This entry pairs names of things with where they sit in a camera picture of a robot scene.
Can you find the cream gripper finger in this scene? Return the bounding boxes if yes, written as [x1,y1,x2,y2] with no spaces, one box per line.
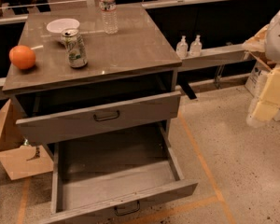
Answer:
[250,64,280,122]

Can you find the green 7up soda can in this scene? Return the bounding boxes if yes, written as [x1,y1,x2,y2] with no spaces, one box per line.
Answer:
[62,28,88,68]

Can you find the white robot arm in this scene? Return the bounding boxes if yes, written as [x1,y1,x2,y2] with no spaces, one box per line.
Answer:
[247,10,280,126]

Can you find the grey drawer cabinet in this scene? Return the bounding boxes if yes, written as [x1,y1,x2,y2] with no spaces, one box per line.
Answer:
[2,2,183,147]

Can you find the grey open lower drawer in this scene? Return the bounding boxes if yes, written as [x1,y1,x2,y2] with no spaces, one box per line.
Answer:
[39,123,197,224]

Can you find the grey upper drawer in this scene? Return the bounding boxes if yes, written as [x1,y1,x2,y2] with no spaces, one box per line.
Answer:
[16,91,181,145]

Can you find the white corovan cardboard box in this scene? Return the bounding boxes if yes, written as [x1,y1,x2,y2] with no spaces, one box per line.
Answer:
[242,24,280,122]

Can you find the right sanitizer pump bottle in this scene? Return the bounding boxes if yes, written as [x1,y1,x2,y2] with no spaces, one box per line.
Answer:
[189,35,202,57]

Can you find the sanitizer pump bottle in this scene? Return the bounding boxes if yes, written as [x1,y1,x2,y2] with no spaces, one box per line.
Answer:
[189,35,202,57]
[175,35,188,59]

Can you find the left sanitizer pump bottle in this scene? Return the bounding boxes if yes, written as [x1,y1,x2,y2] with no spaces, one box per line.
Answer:
[175,35,188,59]

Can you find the clear plastic water bottle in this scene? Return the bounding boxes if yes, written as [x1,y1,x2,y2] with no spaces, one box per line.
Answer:
[99,0,119,34]

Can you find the white ceramic bowl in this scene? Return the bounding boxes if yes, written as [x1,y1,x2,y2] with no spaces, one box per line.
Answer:
[47,18,80,43]

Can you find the orange fruit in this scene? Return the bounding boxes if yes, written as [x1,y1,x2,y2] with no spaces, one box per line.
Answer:
[9,45,35,70]

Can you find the brown cardboard box flaps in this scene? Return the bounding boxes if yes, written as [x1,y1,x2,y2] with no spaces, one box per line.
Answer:
[0,100,53,180]

